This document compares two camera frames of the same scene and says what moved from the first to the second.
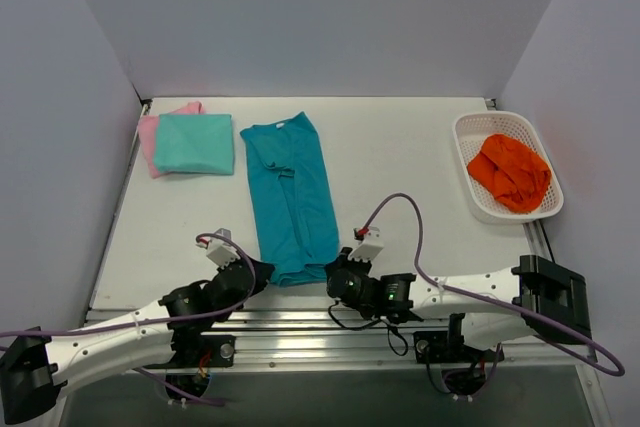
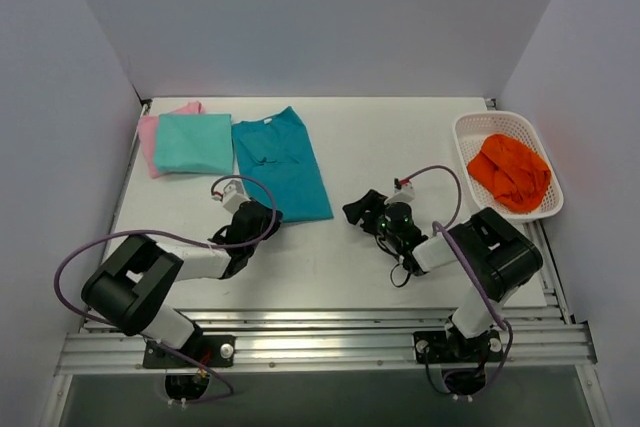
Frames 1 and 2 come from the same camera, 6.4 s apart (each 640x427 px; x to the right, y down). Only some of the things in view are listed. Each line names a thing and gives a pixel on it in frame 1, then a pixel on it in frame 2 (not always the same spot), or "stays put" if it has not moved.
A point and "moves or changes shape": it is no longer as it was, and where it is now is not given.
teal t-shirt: (298, 233) moves or changes shape
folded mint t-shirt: (195, 142) stays put
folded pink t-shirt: (148, 129) stays put
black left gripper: (255, 272) to (257, 220)
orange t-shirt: (512, 171) stays put
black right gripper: (331, 270) to (373, 212)
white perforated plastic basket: (509, 172) stays put
